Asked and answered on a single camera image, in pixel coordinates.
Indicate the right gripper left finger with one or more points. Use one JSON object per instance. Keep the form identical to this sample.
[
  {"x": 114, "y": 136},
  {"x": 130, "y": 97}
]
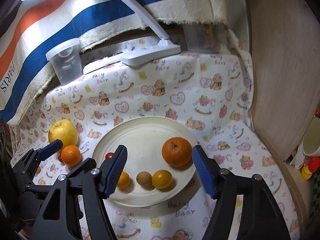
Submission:
[{"x": 97, "y": 185}]

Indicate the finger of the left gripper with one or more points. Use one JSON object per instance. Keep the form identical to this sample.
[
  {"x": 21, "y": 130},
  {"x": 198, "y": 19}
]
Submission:
[
  {"x": 29, "y": 163},
  {"x": 72, "y": 180}
]

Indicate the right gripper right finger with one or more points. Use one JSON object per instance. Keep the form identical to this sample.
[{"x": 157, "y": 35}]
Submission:
[{"x": 261, "y": 217}]

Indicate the red cherry tomato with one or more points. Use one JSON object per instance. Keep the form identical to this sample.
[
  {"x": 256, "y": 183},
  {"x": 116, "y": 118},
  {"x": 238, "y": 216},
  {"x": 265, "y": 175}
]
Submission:
[{"x": 109, "y": 155}]

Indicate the small orange kumquat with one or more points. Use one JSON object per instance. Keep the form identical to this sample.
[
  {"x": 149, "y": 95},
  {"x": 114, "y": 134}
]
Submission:
[{"x": 124, "y": 181}]

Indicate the brown longan fruit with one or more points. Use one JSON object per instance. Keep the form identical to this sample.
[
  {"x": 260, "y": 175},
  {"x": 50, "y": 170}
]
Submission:
[{"x": 144, "y": 178}]

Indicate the yellow round tomato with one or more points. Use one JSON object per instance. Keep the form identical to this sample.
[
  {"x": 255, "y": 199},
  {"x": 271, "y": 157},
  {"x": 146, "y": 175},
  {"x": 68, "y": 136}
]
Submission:
[{"x": 162, "y": 179}]

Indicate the orange mandarin with stem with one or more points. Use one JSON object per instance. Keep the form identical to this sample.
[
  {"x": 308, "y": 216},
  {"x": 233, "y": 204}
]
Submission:
[{"x": 176, "y": 151}]

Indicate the orange beside pomelo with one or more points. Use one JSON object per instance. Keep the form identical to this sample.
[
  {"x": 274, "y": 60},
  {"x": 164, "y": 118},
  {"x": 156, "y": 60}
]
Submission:
[{"x": 71, "y": 156}]

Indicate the dark red small fruit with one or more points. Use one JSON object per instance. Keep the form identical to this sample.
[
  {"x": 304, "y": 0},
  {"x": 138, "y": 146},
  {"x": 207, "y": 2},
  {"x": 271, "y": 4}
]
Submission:
[{"x": 60, "y": 158}]

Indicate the large yellow pomelo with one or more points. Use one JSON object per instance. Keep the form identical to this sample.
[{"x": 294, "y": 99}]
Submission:
[{"x": 65, "y": 131}]

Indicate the cream round plate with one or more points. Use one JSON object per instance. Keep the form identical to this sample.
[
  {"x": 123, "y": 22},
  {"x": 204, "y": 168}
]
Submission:
[{"x": 144, "y": 137}]

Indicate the red yellow toy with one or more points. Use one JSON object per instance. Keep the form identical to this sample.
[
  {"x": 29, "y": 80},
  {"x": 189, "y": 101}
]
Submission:
[{"x": 309, "y": 168}]

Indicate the white mug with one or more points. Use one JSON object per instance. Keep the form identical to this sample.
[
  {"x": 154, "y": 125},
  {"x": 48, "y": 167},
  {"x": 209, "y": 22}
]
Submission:
[{"x": 309, "y": 145}]

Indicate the clear lidded plastic container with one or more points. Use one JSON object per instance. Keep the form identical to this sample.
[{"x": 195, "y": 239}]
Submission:
[{"x": 65, "y": 60}]

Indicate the baby bear print cloth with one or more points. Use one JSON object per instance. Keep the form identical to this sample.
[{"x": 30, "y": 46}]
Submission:
[{"x": 208, "y": 95}]

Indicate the striped Paris towel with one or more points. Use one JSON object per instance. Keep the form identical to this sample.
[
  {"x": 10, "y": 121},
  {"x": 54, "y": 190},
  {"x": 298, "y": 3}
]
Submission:
[{"x": 36, "y": 26}]

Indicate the wooden chair back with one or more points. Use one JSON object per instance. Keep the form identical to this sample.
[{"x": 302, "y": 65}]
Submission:
[{"x": 285, "y": 53}]

